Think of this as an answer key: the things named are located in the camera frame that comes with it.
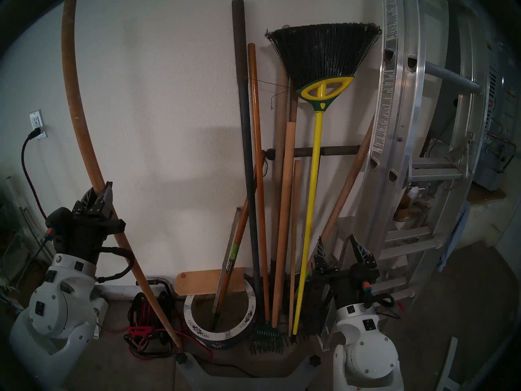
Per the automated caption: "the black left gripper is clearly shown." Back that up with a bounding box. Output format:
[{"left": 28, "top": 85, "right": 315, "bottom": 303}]
[{"left": 45, "top": 181, "right": 126, "bottom": 265}]

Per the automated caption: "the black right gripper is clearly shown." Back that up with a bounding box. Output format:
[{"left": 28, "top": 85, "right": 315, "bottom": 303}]
[{"left": 311, "top": 234, "right": 381, "bottom": 310}]

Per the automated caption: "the yellow-handled black bristle broom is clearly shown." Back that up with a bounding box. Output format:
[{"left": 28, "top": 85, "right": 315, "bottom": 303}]
[{"left": 265, "top": 22, "right": 382, "bottom": 336}]

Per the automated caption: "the wooden pole with threaded tip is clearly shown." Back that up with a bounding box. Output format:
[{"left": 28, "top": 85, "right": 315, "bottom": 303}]
[{"left": 61, "top": 0, "right": 184, "bottom": 350}]

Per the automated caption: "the white floral ceramic pot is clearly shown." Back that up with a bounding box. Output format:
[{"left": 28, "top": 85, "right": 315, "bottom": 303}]
[{"left": 183, "top": 278, "right": 257, "bottom": 350}]

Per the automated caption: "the light smooth wooden dowel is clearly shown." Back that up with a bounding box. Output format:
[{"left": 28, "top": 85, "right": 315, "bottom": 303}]
[{"left": 271, "top": 121, "right": 297, "bottom": 329}]

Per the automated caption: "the weathered grey wooden pole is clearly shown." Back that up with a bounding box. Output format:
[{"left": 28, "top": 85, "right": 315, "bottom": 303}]
[{"left": 271, "top": 68, "right": 290, "bottom": 268}]

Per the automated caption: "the aluminium extension ladder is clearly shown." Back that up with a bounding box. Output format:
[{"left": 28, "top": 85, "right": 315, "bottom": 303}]
[{"left": 342, "top": 0, "right": 489, "bottom": 311}]

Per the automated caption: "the long dark grey pole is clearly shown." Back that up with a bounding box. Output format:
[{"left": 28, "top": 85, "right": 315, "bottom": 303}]
[{"left": 231, "top": 0, "right": 262, "bottom": 290}]

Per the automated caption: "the grey metal appliance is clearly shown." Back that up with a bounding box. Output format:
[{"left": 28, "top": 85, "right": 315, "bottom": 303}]
[{"left": 472, "top": 48, "right": 520, "bottom": 191}]

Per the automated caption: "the slanted brown wooden handle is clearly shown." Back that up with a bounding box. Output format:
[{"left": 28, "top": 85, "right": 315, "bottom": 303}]
[{"left": 307, "top": 115, "right": 375, "bottom": 268}]

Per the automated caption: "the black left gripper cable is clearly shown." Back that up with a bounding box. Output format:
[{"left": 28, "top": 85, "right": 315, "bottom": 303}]
[{"left": 96, "top": 247, "right": 136, "bottom": 284}]

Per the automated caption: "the metal wire rack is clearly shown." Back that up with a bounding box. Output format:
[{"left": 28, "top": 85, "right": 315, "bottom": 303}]
[{"left": 0, "top": 182, "right": 53, "bottom": 305}]

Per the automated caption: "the red black power cord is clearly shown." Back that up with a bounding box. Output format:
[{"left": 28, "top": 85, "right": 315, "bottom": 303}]
[{"left": 21, "top": 127, "right": 51, "bottom": 222}]

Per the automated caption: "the white wall outlet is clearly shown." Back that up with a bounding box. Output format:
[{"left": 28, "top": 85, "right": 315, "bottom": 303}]
[{"left": 29, "top": 109, "right": 48, "bottom": 141}]

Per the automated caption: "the black T-handle garden tool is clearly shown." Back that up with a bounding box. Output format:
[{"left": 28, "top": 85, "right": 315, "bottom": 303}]
[{"left": 263, "top": 145, "right": 362, "bottom": 272}]

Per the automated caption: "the orange handle with green label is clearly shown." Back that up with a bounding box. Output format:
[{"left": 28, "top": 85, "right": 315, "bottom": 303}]
[{"left": 212, "top": 166, "right": 265, "bottom": 329}]

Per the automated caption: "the black cord reel red cable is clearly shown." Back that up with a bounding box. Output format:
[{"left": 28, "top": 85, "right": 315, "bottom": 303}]
[{"left": 124, "top": 277, "right": 214, "bottom": 361}]

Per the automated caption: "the orange-handled green rake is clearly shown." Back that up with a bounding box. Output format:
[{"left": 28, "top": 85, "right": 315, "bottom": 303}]
[{"left": 247, "top": 43, "right": 285, "bottom": 354}]

